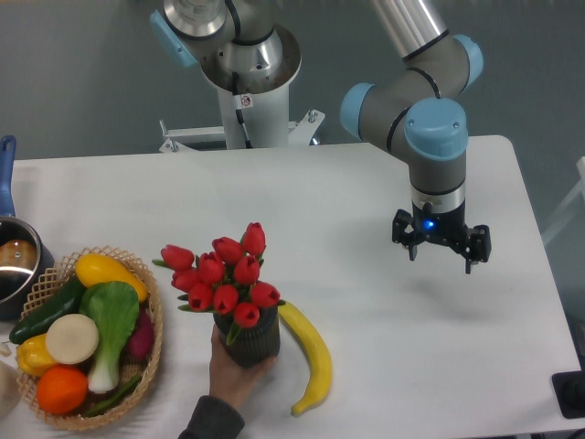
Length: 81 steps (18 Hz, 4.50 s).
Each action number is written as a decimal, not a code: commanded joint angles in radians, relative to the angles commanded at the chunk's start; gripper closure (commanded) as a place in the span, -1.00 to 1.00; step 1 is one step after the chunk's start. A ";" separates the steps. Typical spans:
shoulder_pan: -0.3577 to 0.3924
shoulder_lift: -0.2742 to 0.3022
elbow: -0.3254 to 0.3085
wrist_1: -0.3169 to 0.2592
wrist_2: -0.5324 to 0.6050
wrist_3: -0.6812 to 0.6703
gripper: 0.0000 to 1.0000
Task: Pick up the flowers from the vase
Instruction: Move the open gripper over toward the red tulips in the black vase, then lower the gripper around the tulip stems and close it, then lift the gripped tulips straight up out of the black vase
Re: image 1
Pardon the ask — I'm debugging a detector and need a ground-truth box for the green chili pepper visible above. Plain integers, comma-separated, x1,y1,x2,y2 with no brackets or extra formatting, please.
82,375,142,418

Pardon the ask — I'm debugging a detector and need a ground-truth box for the person's hand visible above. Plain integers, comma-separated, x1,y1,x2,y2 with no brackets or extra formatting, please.
208,326,277,410

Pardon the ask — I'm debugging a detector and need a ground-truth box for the green bok choy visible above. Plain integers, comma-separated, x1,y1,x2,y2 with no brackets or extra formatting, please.
80,281,140,394

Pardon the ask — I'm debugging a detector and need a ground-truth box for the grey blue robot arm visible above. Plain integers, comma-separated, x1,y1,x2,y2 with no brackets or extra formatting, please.
150,1,492,267

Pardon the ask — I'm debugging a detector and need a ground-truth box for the yellow banana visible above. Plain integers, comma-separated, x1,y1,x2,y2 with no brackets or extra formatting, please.
279,302,333,417

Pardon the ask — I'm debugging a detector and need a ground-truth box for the grey sleeved forearm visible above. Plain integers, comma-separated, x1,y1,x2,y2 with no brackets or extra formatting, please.
178,396,245,439

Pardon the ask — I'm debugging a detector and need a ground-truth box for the red tulip bouquet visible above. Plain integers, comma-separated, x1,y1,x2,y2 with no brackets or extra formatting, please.
153,222,284,345

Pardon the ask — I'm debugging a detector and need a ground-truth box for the dark grey ribbed vase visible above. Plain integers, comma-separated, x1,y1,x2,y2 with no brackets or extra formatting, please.
213,307,281,369

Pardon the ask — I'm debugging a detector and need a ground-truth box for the yellow bell pepper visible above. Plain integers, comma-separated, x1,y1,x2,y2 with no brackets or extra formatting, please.
16,334,58,377

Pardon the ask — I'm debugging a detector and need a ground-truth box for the small white garlic piece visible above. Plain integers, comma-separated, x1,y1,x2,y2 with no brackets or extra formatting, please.
0,342,12,358

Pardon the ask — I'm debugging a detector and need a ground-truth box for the purple sweet potato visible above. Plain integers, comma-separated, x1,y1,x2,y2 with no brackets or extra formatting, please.
125,308,154,360

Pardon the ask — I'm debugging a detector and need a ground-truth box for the orange fruit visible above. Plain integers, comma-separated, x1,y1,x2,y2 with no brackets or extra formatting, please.
36,365,88,414

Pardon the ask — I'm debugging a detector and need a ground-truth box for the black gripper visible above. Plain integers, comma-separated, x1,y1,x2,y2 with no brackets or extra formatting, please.
392,202,491,274

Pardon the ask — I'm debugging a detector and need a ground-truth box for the green cucumber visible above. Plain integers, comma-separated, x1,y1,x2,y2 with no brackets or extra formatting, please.
9,275,86,345

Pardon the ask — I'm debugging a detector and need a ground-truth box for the black device at table edge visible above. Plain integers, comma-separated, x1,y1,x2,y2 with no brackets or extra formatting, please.
551,370,585,419

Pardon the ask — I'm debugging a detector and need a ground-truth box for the blue handled saucepan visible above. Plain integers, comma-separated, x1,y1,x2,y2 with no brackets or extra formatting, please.
1,135,54,321

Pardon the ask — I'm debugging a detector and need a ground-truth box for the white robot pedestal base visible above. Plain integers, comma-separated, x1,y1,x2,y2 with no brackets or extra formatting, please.
155,25,325,152

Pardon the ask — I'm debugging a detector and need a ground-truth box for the yellow squash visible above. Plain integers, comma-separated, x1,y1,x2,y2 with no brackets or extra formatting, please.
75,253,148,303

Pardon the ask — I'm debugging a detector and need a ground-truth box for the woven wicker basket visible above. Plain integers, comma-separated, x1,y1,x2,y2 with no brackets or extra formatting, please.
17,246,163,432

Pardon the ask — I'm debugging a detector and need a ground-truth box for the white frame at right edge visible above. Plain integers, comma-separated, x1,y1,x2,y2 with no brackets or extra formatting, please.
541,156,584,246

